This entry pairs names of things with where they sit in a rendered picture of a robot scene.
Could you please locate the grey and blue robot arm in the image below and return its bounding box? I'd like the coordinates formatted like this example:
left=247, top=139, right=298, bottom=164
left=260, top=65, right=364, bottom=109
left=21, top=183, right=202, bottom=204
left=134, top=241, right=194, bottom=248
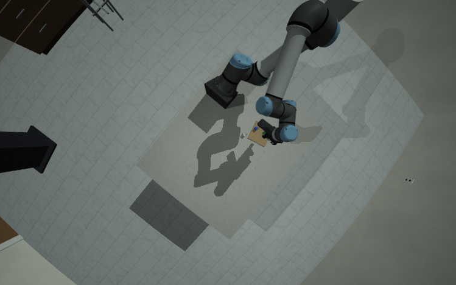
left=213, top=0, right=340, bottom=142

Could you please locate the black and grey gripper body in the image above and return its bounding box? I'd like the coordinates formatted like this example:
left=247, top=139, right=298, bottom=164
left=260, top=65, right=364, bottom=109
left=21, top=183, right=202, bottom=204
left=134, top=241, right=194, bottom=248
left=265, top=133, right=283, bottom=145

